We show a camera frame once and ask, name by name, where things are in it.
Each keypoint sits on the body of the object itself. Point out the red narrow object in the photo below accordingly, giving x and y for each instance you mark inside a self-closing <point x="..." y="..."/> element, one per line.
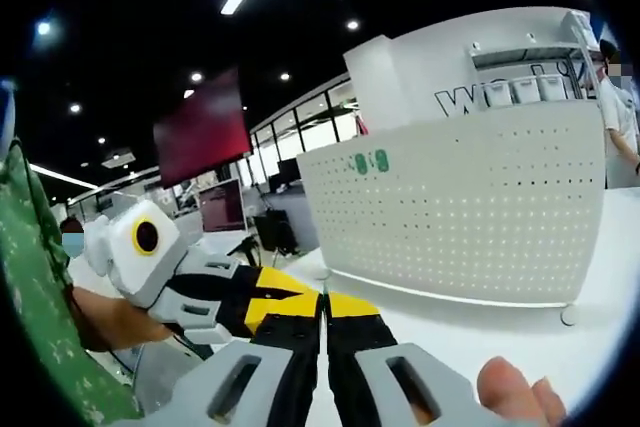
<point x="362" y="127"/>

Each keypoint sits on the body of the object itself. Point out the operator arm green sleeve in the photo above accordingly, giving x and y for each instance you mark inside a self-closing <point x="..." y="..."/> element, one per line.
<point x="40" y="297"/>

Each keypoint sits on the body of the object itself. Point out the green hook assembly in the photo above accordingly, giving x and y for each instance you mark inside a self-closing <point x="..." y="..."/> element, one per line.
<point x="361" y="162"/>
<point x="382" y="160"/>

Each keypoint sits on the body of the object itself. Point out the purple screen desktop monitor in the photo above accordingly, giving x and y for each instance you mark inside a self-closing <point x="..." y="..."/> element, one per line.
<point x="222" y="204"/>

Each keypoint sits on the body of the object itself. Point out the white storage bin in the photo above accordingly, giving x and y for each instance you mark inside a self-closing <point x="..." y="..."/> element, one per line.
<point x="527" y="89"/>
<point x="553" y="86"/>
<point x="500" y="94"/>

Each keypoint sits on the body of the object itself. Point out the grey mesh office chair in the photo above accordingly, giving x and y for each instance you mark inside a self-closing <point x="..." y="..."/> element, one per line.
<point x="160" y="377"/>

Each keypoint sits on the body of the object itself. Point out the person's left hand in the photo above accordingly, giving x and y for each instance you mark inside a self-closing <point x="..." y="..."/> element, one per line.
<point x="142" y="329"/>

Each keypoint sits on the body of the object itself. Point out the white perforated mounting plate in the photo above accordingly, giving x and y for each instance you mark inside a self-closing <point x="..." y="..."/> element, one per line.
<point x="450" y="227"/>

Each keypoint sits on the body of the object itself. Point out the person's right hand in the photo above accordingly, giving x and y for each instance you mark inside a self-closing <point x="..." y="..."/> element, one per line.
<point x="502" y="387"/>

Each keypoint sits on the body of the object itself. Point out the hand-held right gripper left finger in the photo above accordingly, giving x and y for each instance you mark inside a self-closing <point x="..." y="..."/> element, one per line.
<point x="295" y="362"/>

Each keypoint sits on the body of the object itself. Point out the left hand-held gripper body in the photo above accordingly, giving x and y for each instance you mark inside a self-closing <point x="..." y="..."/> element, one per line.
<point x="145" y="267"/>

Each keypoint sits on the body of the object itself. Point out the straight ceiling light strip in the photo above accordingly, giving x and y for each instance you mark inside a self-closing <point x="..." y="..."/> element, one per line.
<point x="60" y="176"/>

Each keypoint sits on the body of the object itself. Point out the ceiling air vent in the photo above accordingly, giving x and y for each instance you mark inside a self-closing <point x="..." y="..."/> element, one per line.
<point x="119" y="158"/>

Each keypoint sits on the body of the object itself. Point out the black office chair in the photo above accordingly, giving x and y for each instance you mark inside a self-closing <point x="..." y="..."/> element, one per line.
<point x="275" y="232"/>

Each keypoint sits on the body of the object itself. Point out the small white shelf camera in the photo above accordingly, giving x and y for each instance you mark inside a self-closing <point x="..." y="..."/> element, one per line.
<point x="531" y="38"/>
<point x="475" y="47"/>

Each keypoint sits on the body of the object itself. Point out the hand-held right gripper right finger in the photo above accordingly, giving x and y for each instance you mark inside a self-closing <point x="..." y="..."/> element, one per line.
<point x="360" y="362"/>

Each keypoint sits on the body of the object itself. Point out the large red wall screen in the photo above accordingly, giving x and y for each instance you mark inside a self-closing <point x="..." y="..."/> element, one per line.
<point x="200" y="137"/>

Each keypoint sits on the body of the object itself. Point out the black computer monitor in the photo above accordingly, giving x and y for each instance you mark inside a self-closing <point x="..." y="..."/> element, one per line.
<point x="288" y="172"/>

